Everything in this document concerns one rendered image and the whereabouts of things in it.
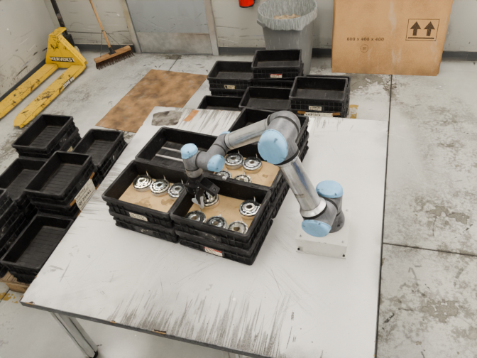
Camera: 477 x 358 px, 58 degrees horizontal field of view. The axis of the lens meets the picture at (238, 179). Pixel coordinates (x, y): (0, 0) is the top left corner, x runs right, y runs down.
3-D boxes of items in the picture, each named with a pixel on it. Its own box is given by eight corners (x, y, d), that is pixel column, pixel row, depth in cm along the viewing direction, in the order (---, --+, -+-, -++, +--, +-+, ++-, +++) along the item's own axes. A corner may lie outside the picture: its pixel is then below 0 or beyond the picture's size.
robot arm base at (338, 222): (343, 208, 207) (345, 194, 200) (345, 234, 196) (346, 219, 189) (311, 207, 209) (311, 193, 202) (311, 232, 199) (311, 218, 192)
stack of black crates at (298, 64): (306, 94, 396) (305, 48, 365) (299, 116, 374) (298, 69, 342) (261, 92, 408) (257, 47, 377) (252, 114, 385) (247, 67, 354)
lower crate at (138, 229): (205, 204, 234) (201, 188, 226) (178, 246, 215) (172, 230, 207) (144, 188, 249) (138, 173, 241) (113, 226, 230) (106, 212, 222)
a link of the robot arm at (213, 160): (227, 147, 190) (205, 142, 194) (215, 163, 183) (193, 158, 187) (229, 160, 195) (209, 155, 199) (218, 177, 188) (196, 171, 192)
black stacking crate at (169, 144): (225, 153, 245) (222, 138, 238) (201, 189, 227) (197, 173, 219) (166, 141, 260) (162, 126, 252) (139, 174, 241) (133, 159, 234)
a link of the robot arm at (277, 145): (342, 216, 187) (291, 113, 160) (331, 241, 178) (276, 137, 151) (317, 216, 194) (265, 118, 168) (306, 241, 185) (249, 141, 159)
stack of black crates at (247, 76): (262, 94, 406) (259, 61, 383) (254, 113, 386) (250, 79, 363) (221, 92, 417) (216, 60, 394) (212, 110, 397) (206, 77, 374)
